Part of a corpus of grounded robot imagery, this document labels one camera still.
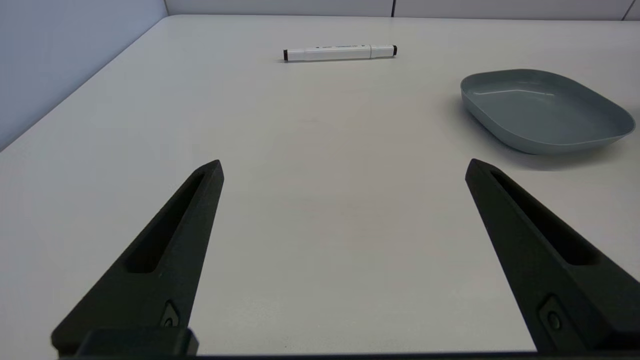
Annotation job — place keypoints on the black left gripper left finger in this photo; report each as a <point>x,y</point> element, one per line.
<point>150,280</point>

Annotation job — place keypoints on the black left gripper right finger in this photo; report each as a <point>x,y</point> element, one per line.
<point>530,260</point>

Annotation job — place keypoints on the white marker with black caps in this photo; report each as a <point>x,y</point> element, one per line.
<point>335,52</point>

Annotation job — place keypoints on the grey shallow plastic plate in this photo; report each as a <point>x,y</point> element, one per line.
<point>540,112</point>

